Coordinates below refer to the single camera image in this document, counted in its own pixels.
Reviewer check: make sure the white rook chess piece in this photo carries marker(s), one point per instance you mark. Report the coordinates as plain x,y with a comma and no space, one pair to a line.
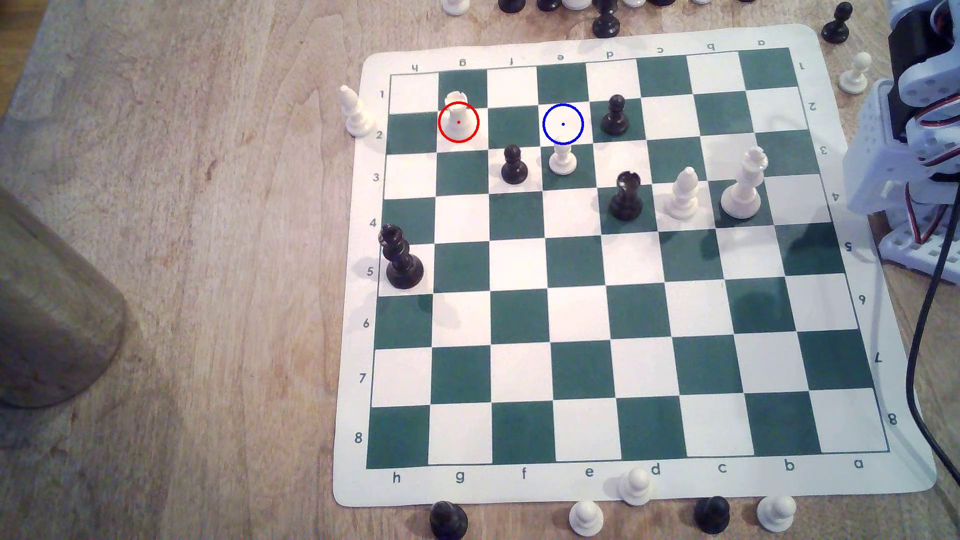
458,118

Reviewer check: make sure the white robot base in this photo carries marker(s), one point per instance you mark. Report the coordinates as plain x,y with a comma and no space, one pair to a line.
874,161

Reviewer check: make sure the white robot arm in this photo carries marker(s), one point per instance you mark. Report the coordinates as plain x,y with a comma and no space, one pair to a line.
926,82

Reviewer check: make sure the black king chess piece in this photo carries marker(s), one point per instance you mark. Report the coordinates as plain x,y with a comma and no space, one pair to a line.
400,262

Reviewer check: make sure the green and white chess mat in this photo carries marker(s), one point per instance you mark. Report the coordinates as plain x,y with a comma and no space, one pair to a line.
577,315

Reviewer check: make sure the black pawn chess piece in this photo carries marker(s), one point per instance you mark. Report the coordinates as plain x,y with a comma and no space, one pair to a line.
448,520
514,165
712,515
548,4
837,27
616,116

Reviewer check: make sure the white pawn chess piece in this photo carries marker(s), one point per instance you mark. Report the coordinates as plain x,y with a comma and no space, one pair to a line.
776,513
586,518
562,160
636,486
855,75

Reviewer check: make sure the black rook chess piece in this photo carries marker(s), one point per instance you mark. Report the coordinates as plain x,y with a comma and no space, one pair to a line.
626,196

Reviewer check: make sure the white bishop chess piece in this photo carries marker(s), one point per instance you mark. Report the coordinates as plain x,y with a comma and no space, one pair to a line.
355,114
684,195

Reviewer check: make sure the white queen chess piece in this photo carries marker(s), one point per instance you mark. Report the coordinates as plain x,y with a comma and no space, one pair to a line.
743,191

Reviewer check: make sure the translucent brown cylinder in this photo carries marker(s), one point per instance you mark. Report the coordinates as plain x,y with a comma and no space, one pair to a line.
52,315

